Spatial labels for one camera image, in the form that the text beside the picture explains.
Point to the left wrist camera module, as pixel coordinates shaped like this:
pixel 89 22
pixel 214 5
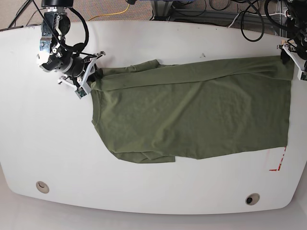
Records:
pixel 302 75

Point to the left table cable grommet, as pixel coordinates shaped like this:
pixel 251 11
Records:
pixel 42 187

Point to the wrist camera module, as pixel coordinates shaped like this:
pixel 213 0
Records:
pixel 302 75
pixel 80 92

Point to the metal frame rack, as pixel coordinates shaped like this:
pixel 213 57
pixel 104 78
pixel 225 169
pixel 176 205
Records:
pixel 248 15

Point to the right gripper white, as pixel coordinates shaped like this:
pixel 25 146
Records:
pixel 78 71

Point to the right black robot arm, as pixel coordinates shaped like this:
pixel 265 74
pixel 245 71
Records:
pixel 54 52

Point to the table cable grommet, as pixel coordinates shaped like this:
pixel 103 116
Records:
pixel 252 199
pixel 42 187

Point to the right table cable grommet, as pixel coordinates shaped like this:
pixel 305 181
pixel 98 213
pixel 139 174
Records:
pixel 252 199

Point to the olive green t-shirt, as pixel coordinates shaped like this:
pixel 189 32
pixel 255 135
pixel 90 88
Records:
pixel 153 113

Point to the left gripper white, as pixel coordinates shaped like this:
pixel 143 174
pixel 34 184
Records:
pixel 288 51

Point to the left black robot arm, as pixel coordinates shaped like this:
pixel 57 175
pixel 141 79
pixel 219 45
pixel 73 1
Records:
pixel 296 24

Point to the red tape rectangle marking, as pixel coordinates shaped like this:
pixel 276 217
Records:
pixel 274 159

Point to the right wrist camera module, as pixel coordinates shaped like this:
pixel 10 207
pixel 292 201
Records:
pixel 80 92

